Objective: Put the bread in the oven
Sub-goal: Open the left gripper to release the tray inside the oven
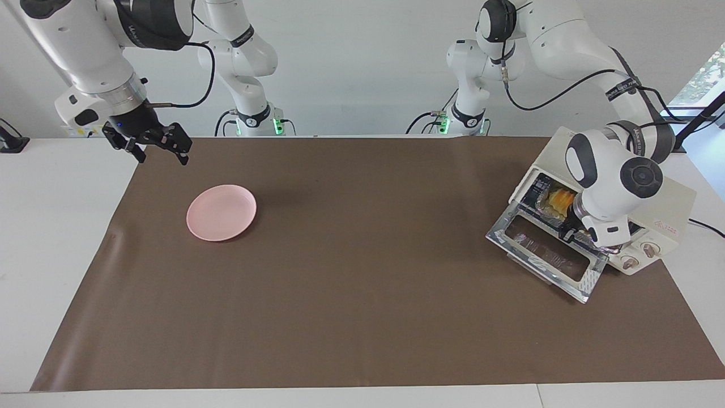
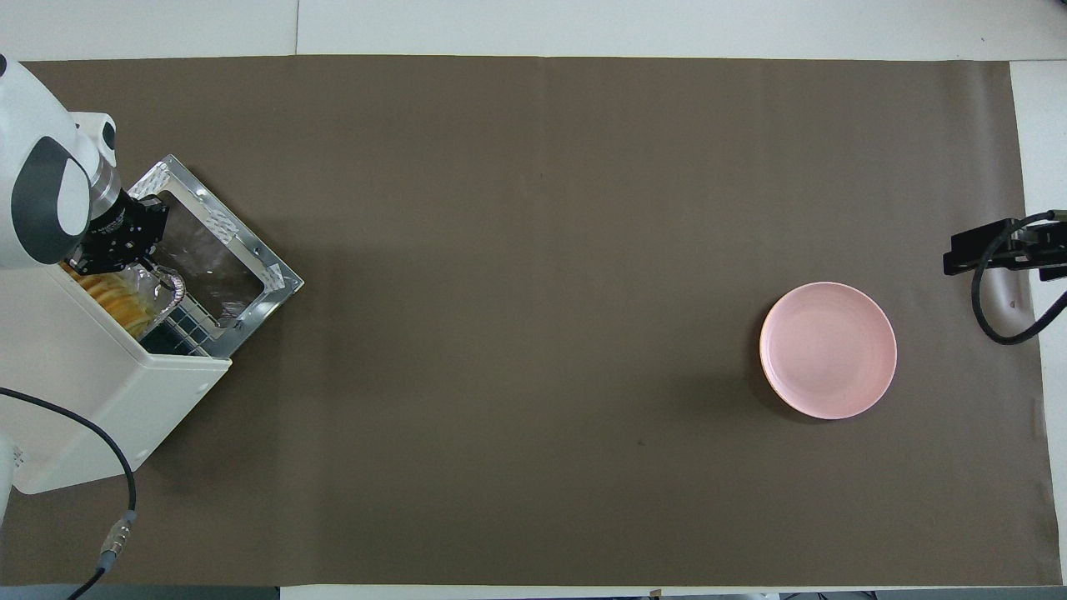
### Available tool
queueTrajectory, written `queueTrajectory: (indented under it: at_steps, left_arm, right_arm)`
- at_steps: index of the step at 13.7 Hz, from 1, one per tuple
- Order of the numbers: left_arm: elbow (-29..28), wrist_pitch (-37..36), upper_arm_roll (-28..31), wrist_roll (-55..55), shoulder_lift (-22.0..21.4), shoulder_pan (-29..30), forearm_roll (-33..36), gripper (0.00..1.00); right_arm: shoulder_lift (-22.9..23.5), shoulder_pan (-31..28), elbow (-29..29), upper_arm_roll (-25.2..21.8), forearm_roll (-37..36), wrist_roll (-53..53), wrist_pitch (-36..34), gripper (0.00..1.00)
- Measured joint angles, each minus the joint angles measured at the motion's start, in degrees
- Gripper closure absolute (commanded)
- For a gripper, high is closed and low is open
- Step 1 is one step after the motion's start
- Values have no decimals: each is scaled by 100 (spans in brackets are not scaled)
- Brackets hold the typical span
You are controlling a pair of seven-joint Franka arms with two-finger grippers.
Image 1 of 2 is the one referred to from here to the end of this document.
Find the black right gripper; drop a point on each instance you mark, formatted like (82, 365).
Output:
(139, 127)

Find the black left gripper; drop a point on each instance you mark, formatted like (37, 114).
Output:
(583, 235)

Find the sliced yellow bread loaf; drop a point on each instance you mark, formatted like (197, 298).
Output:
(561, 201)

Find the aluminium foil tray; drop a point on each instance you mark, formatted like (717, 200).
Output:
(542, 207)

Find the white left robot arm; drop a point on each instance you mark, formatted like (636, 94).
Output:
(606, 175)

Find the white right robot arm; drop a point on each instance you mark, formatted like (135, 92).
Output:
(90, 51)

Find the silver glass oven door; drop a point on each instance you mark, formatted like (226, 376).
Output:
(546, 258)

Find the beige oven knob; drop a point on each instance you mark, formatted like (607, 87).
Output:
(650, 249)
(630, 262)

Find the cream white toaster oven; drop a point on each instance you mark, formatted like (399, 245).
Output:
(674, 209)

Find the pink round plate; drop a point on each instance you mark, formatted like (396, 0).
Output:
(221, 212)

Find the small black table clamp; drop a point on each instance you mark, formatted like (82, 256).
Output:
(11, 143)

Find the window with green outside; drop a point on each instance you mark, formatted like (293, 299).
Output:
(702, 79)

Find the brown paper table mat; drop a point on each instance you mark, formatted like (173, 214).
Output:
(340, 317)

